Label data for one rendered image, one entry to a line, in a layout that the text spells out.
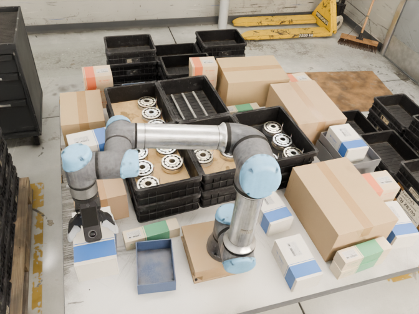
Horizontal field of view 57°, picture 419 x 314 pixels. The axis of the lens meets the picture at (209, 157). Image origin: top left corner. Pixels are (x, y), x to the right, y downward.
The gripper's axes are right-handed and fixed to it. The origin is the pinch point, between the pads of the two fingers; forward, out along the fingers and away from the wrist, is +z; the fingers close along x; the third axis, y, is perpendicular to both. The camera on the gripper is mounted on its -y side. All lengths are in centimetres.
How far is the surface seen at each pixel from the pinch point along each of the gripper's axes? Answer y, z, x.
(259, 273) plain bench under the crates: -2, 41, -61
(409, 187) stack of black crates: 40, 61, -180
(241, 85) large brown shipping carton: 110, 23, -91
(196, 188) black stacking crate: 36, 26, -44
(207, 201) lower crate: 37, 37, -50
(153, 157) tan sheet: 63, 28, -29
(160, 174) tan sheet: 50, 28, -30
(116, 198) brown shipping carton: 38.5, 26.0, -8.5
